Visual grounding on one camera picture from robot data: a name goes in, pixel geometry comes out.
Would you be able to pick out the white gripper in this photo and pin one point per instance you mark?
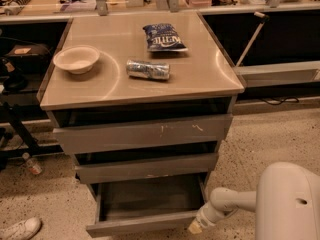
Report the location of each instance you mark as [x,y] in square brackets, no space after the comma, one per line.
[204,218]

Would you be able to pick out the grey bottom drawer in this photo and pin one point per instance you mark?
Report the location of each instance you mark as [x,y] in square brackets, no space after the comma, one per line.
[147,204]

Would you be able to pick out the grey drawer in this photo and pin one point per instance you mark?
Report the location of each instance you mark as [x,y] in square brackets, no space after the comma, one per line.
[147,204]
[151,125]
[146,163]

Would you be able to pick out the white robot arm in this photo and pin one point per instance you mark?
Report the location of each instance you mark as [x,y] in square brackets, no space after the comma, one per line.
[286,204]

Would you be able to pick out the grey middle drawer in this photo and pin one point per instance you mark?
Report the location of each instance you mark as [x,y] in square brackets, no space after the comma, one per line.
[146,163]

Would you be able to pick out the grey top drawer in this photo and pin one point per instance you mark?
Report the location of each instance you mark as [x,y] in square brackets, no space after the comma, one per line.
[151,125]

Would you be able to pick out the grey drawer cabinet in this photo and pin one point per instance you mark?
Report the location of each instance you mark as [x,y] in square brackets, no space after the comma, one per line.
[201,72]

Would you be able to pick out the crushed silver can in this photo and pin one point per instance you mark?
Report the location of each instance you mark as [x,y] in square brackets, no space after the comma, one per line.
[148,70]

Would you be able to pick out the white sneaker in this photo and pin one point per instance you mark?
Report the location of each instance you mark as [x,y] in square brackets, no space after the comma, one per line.
[23,230]

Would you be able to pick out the plastic water bottle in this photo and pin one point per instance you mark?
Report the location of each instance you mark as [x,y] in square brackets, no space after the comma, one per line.
[32,164]

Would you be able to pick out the blue chip bag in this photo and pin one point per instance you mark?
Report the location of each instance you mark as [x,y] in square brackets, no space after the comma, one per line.
[163,37]

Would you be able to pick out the white bowl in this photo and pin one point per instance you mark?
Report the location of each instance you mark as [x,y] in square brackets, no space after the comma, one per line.
[77,59]

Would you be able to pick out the black bag with label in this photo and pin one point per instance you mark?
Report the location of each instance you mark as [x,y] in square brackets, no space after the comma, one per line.
[30,58]

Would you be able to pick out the black stand frame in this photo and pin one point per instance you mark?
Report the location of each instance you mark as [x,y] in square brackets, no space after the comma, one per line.
[15,115]

